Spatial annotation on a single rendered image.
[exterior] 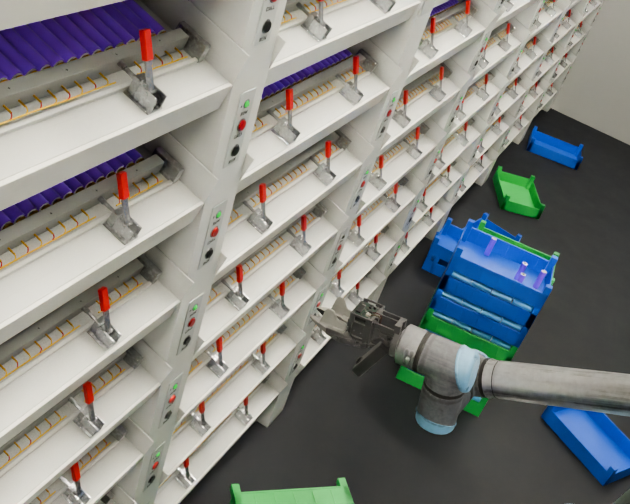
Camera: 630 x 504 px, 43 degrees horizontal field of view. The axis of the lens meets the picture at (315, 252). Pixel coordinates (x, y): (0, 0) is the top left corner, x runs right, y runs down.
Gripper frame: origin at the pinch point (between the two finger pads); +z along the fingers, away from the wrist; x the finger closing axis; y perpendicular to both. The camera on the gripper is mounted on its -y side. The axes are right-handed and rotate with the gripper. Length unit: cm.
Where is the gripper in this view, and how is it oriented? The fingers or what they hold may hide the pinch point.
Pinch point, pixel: (318, 316)
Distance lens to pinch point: 181.5
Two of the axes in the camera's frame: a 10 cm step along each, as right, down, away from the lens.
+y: 1.2, -8.4, -5.2
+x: -4.7, 4.2, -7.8
